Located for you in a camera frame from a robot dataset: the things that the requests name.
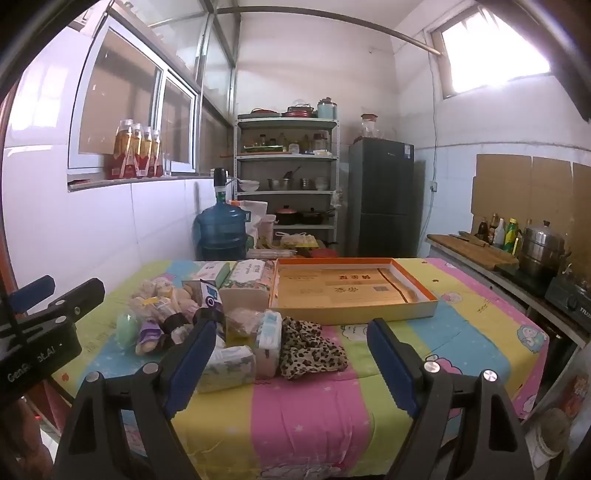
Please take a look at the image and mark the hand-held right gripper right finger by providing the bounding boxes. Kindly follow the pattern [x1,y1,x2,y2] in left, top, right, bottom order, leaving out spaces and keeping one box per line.
[367,318,536,480]

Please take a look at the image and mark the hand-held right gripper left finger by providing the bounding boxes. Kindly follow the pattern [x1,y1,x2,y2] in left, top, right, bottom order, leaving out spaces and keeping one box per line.
[51,318,219,480]

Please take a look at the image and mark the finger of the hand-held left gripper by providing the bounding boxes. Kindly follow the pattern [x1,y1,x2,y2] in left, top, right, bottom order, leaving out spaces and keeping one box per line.
[7,275,56,313]
[0,278,106,334]

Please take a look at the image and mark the floral pocket tissue pack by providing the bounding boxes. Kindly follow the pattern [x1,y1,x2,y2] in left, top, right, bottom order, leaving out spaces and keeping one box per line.
[198,345,257,393]

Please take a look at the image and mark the teddy bear purple dress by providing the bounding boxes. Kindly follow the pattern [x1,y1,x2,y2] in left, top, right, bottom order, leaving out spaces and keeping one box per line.
[133,305,163,356]

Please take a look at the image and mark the clear plastic snack bag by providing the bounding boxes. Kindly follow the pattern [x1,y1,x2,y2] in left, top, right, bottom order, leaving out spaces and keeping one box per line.
[226,307,264,343]

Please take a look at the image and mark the teddy bear pink dress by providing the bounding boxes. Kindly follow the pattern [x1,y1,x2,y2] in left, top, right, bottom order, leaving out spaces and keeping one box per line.
[173,284,204,320]

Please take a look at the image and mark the leopard print scrunchie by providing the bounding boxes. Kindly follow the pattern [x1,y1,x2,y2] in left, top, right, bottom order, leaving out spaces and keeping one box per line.
[280,318,348,380]

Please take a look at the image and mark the orange rimmed cardboard box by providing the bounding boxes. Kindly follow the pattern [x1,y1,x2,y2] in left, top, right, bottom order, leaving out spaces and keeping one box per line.
[269,257,439,326]

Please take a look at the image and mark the white wet wipes pack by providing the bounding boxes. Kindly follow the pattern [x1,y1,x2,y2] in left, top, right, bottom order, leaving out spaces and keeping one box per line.
[255,310,283,379]

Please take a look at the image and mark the white green tissue box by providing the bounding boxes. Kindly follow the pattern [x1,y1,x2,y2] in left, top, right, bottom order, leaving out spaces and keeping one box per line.
[181,261,232,296]

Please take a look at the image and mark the striped cartoon tablecloth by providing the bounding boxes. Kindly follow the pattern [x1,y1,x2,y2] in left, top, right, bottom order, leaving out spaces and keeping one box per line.
[51,257,550,480]

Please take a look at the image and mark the green floral tissue box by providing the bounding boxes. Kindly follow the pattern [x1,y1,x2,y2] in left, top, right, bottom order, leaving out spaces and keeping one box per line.
[218,259,276,319]

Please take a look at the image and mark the wooden cutting board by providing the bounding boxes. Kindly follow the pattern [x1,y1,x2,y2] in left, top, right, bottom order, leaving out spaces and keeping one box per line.
[427,233,520,271]

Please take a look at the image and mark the blue water jug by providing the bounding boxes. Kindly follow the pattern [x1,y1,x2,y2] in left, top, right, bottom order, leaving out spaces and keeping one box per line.
[193,200,247,261]

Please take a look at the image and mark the yellow plastic bag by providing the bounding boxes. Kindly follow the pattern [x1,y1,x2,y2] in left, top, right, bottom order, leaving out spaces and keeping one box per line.
[279,232,319,252]

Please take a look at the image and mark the black induction cooker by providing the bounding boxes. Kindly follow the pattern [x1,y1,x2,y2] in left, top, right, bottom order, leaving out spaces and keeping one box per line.
[499,265,555,296]

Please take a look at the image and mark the dark grey refrigerator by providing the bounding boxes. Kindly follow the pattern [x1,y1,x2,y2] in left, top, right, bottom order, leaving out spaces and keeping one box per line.
[347,137,415,258]

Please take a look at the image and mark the black white water pump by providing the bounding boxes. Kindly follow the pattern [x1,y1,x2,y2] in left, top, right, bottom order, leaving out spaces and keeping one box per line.
[212,167,241,204]

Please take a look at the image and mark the gas stove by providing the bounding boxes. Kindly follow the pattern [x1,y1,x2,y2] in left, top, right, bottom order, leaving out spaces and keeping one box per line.
[545,272,591,333]

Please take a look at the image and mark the steel steamer pot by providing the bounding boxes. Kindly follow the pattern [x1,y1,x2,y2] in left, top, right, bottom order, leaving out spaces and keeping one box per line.
[519,220,571,278]

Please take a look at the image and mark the grey metal shelf rack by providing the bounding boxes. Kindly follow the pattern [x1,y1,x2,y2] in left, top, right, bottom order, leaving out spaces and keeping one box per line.
[233,115,340,257]

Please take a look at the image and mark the sliding aluminium window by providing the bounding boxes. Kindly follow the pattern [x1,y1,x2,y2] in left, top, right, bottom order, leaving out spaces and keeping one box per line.
[68,9,199,175]

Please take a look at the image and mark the high barred window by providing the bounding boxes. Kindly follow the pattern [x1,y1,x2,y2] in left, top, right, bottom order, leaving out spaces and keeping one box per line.
[429,9,552,100]

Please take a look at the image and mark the metal ceiling pipe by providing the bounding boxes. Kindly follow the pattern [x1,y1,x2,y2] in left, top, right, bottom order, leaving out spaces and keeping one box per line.
[217,7,437,51]

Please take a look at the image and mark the cardboard wall sheet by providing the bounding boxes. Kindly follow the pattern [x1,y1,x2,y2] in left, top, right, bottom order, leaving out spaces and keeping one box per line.
[471,154,591,241]

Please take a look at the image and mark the white wall cable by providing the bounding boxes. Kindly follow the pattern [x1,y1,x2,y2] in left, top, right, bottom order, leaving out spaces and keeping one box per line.
[427,51,439,222]

